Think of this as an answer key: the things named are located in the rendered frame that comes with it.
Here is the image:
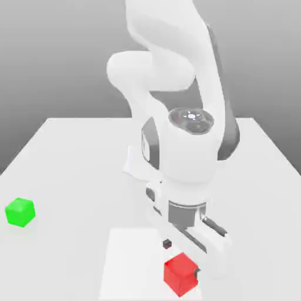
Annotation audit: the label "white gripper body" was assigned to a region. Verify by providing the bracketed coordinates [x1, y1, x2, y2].
[145, 207, 233, 280]

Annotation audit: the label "small red cube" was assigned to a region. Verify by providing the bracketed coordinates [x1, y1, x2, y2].
[163, 252, 200, 299]

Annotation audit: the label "small green cube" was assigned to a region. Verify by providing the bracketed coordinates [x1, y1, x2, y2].
[4, 197, 36, 228]

